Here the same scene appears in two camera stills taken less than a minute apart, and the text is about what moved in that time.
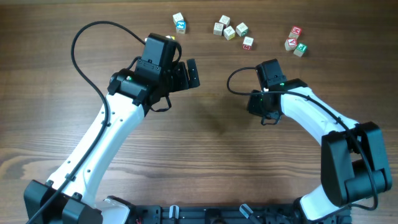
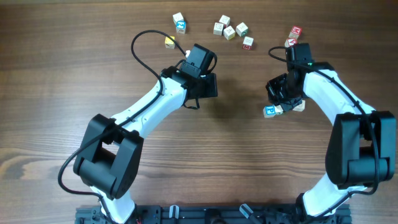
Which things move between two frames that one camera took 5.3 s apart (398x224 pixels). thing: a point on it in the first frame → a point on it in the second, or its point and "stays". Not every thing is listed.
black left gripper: [185, 82] → [213, 91]
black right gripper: [252, 109] → [271, 86]
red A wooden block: [290, 43] stays
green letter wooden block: [242, 29] stays
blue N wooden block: [181, 27] stays
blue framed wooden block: [218, 28] stays
